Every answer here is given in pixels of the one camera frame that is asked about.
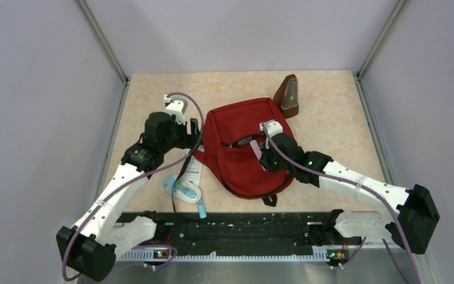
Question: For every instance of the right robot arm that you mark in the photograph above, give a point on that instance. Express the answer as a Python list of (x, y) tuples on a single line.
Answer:
[(407, 216)]

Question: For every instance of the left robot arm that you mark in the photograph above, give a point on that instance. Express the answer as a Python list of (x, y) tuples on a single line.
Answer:
[(92, 245)]

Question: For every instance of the blue packaged scissors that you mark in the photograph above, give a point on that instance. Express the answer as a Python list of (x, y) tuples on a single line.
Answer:
[(182, 189)]

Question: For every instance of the brown wooden metronome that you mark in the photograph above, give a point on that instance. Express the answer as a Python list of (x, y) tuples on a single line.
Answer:
[(286, 96)]

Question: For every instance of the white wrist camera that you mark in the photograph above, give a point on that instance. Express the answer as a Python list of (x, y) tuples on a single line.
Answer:
[(270, 129), (176, 107)]

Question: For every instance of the light blue marker pen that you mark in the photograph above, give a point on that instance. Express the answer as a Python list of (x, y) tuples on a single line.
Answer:
[(202, 210)]

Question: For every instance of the blue round tape tin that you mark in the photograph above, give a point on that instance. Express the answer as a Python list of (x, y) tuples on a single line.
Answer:
[(244, 140)]

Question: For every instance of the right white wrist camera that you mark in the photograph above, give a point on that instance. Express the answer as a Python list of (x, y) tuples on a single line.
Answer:
[(270, 129)]

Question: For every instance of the white paper tag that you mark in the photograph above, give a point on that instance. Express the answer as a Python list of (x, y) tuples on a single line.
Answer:
[(193, 171)]

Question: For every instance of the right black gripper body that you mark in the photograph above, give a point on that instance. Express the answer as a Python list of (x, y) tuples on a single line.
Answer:
[(273, 163)]

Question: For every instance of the pink highlighter pen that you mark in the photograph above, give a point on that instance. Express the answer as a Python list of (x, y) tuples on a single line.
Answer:
[(256, 149)]

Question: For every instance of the red backpack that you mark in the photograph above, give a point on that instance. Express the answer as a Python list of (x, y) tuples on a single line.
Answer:
[(236, 167)]

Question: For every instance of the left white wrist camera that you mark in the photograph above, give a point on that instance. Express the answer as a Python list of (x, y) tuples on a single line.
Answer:
[(176, 107)]

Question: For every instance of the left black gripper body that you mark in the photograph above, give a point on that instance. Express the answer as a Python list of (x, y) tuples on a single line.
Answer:
[(180, 136)]

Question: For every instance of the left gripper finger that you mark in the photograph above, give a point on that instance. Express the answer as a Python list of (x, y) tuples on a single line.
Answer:
[(194, 127), (196, 140)]

